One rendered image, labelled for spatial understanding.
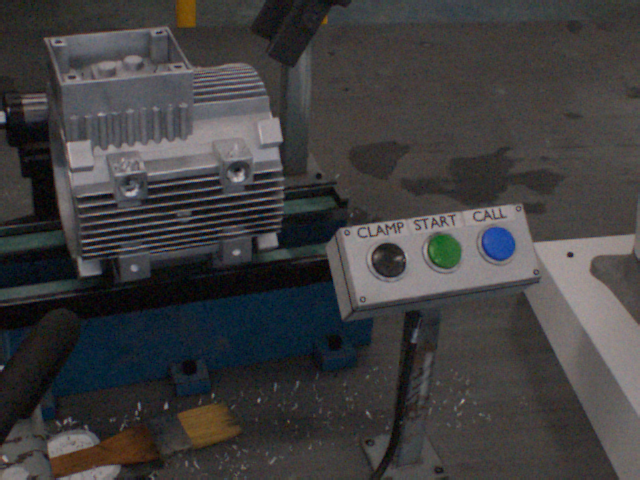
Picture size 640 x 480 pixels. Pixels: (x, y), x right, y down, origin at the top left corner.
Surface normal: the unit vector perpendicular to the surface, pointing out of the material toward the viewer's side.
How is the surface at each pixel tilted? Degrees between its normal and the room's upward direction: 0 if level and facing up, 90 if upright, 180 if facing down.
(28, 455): 0
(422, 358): 90
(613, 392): 90
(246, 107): 88
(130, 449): 0
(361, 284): 38
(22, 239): 0
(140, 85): 90
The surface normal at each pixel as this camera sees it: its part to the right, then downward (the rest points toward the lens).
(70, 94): 0.33, 0.55
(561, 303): -0.99, 0.05
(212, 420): 0.09, -0.82
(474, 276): 0.23, -0.31
